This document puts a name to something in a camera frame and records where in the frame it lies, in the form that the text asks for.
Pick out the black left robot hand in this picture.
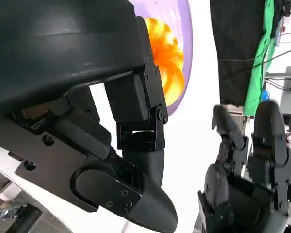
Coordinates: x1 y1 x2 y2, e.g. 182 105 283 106
0 0 178 233

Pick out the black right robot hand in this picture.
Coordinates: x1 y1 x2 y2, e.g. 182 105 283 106
197 100 291 233

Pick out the orange and white bread roll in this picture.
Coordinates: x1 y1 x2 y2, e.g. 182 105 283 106
144 17 186 107

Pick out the green hanging cloth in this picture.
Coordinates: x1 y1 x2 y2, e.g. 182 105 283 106
243 0 282 117

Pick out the lilac plate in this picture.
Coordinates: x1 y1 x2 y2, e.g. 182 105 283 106
128 0 194 115

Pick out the black hanging cloth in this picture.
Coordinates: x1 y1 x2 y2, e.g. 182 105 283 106
210 0 286 107

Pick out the silver metal clamp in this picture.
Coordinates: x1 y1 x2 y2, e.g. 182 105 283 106
0 201 29 222

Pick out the thin black cable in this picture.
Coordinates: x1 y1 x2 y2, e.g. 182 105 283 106
222 44 291 81

